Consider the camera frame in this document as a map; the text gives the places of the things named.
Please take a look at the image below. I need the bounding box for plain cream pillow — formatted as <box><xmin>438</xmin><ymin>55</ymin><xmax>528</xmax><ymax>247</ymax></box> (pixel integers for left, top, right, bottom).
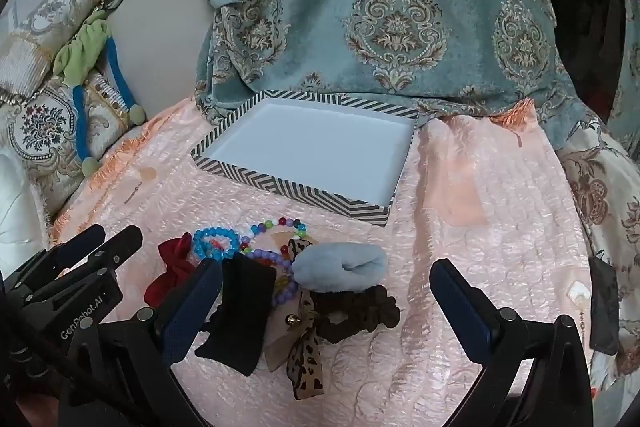
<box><xmin>106</xmin><ymin>0</ymin><xmax>217</xmax><ymax>120</ymax></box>

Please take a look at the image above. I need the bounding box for white cloth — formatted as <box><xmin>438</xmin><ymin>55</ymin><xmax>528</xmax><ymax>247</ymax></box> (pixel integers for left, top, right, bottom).
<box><xmin>0</xmin><ymin>151</ymin><xmax>52</xmax><ymax>269</ymax></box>

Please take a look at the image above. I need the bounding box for purple bead bracelet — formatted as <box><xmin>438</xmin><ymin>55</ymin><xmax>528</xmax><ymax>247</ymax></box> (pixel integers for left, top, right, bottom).
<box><xmin>247</xmin><ymin>248</ymin><xmax>301</xmax><ymax>308</ymax></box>

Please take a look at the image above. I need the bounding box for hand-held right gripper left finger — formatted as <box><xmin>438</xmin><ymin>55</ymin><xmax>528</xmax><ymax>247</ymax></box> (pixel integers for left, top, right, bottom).
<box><xmin>65</xmin><ymin>258</ymin><xmax>224</xmax><ymax>427</ymax></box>

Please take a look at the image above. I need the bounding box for green and blue plush toy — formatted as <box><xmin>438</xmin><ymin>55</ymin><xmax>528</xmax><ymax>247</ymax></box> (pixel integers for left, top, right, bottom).
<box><xmin>52</xmin><ymin>9</ymin><xmax>146</xmax><ymax>180</ymax></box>

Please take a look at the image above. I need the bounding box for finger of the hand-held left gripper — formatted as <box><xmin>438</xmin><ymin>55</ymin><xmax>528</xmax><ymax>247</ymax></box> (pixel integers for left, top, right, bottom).
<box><xmin>10</xmin><ymin>224</ymin><xmax>107</xmax><ymax>290</ymax></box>
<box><xmin>30</xmin><ymin>225</ymin><xmax>144</xmax><ymax>303</ymax></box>

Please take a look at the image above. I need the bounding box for striped shallow cardboard box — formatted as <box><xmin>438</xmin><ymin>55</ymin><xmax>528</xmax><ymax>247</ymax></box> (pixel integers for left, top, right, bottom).
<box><xmin>190</xmin><ymin>90</ymin><xmax>419</xmax><ymax>227</ymax></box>

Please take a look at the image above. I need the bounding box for leopard print hair bow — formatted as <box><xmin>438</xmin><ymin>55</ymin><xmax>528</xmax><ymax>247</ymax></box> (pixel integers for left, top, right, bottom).
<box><xmin>263</xmin><ymin>237</ymin><xmax>326</xmax><ymax>401</ymax></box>

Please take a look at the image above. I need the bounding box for dark floral fabric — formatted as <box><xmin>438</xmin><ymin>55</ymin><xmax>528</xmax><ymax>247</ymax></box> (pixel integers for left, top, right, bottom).
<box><xmin>537</xmin><ymin>0</ymin><xmax>640</xmax><ymax>124</ymax></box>

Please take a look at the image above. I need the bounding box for embroidered cream cushion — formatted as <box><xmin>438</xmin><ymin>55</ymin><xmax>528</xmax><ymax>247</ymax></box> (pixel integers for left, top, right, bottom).
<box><xmin>0</xmin><ymin>0</ymin><xmax>117</xmax><ymax>100</ymax></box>
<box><xmin>9</xmin><ymin>72</ymin><xmax>147</xmax><ymax>218</ymax></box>

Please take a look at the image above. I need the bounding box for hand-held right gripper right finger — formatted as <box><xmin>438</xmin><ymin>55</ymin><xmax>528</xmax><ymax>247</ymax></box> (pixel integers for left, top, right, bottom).
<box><xmin>429</xmin><ymin>258</ymin><xmax>594</xmax><ymax>427</ymax></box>

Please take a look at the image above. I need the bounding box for black phone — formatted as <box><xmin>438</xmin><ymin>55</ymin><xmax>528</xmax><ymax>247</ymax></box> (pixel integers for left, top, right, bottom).
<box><xmin>588</xmin><ymin>254</ymin><xmax>621</xmax><ymax>356</ymax></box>

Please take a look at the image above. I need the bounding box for brown scrunchie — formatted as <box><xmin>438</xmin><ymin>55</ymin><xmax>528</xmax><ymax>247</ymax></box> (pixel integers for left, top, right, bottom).
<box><xmin>312</xmin><ymin>284</ymin><xmax>402</xmax><ymax>343</ymax></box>

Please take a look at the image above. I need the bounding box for blue bead bracelet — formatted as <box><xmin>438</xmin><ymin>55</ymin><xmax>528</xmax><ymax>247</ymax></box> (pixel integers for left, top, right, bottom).
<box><xmin>191</xmin><ymin>227</ymin><xmax>242</xmax><ymax>263</ymax></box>

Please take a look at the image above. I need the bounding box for pink quilted bedspread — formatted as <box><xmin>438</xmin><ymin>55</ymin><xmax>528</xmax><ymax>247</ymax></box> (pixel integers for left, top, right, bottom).
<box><xmin>50</xmin><ymin>97</ymin><xmax>597</xmax><ymax>427</ymax></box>

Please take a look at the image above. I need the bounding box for pale blue fluffy scrunchie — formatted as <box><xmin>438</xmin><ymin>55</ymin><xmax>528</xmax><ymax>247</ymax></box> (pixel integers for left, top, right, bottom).
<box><xmin>291</xmin><ymin>243</ymin><xmax>389</xmax><ymax>293</ymax></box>

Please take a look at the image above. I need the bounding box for black fabric hair bow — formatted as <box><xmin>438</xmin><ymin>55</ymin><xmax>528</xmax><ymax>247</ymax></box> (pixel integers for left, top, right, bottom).
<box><xmin>194</xmin><ymin>252</ymin><xmax>278</xmax><ymax>377</ymax></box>

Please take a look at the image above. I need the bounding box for red fabric hair bow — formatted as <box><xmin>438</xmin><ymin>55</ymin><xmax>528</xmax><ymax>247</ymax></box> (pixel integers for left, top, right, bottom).
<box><xmin>144</xmin><ymin>234</ymin><xmax>202</xmax><ymax>308</ymax></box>

